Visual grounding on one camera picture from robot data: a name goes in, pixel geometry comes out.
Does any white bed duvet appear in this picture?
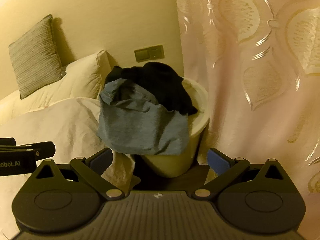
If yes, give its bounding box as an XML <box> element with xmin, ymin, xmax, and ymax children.
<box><xmin>0</xmin><ymin>97</ymin><xmax>137</xmax><ymax>240</ymax></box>

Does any white laundry basket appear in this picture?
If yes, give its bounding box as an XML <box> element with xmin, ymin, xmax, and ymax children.
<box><xmin>135</xmin><ymin>77</ymin><xmax>209</xmax><ymax>178</ymax></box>

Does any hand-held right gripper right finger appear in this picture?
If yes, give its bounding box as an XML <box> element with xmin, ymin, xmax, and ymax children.
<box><xmin>191</xmin><ymin>148</ymin><xmax>285</xmax><ymax>200</ymax></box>

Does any blue-grey garment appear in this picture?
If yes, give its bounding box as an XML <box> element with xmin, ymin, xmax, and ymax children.
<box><xmin>97</xmin><ymin>79</ymin><xmax>189</xmax><ymax>155</ymax></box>

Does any black cardigan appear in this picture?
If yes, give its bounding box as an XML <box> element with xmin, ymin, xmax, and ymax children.
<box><xmin>104</xmin><ymin>62</ymin><xmax>198</xmax><ymax>116</ymax></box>

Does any wall switch plate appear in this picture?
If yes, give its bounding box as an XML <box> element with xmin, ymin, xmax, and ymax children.
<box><xmin>134</xmin><ymin>44</ymin><xmax>165</xmax><ymax>62</ymax></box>

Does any white pillow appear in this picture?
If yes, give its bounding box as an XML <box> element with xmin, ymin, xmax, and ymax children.
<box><xmin>0</xmin><ymin>50</ymin><xmax>119</xmax><ymax>125</ymax></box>

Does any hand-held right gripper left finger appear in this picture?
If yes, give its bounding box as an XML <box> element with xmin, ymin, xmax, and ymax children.
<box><xmin>35</xmin><ymin>148</ymin><xmax>140</xmax><ymax>200</ymax></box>

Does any patterned pink curtain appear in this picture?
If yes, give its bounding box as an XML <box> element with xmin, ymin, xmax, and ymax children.
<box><xmin>172</xmin><ymin>0</ymin><xmax>320</xmax><ymax>205</ymax></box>

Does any grey ribbed cushion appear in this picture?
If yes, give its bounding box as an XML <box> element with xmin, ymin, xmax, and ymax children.
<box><xmin>8</xmin><ymin>14</ymin><xmax>67</xmax><ymax>99</ymax></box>

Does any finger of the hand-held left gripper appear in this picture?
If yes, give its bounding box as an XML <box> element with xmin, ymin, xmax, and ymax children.
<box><xmin>15</xmin><ymin>141</ymin><xmax>56</xmax><ymax>165</ymax></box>
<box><xmin>0</xmin><ymin>137</ymin><xmax>16</xmax><ymax>147</ymax></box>

